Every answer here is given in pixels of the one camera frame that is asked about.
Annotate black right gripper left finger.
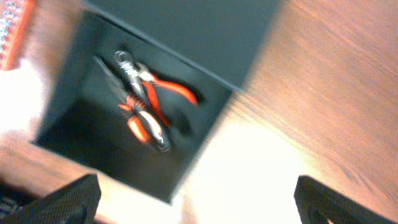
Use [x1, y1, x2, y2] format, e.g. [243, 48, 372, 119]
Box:
[1, 174, 101, 224]

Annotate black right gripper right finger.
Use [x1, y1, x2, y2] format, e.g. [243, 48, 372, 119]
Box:
[294, 175, 394, 224]

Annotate black orange long-nose pliers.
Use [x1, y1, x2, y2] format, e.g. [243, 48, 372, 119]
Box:
[94, 56, 168, 148]

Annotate small orange-handled cutting pliers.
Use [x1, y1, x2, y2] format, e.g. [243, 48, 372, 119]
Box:
[136, 62, 198, 127]

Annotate chrome double ring wrench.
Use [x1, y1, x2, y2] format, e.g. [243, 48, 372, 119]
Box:
[114, 50, 170, 152]

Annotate black open gift box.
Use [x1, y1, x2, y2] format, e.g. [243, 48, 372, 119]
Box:
[35, 1, 279, 202]

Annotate orange socket bit rail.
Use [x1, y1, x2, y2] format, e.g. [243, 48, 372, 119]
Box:
[1, 0, 35, 71]

